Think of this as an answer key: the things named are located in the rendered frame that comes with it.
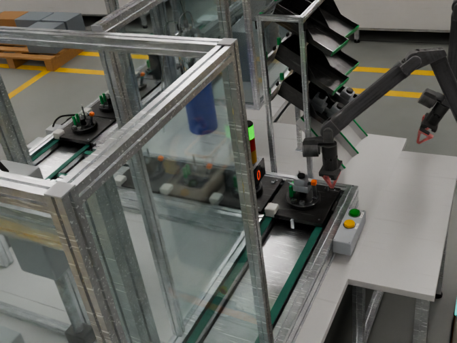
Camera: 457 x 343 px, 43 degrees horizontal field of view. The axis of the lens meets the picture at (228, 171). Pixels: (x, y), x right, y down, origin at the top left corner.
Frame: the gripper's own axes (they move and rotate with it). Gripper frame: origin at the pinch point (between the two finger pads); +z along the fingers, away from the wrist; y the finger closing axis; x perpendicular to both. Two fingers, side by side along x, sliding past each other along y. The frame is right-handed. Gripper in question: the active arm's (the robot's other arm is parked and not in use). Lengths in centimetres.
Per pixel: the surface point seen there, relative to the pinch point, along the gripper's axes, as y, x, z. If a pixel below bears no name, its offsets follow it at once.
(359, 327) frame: 4, 10, 73
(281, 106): -92, -59, 20
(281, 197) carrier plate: 1.5, -21.1, 8.4
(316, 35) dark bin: -29, -12, -49
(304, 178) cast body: 1.4, -10.5, -2.9
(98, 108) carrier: -47, -149, 5
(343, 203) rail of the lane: -3.0, 3.2, 10.3
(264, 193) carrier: 0.7, -29.0, 8.2
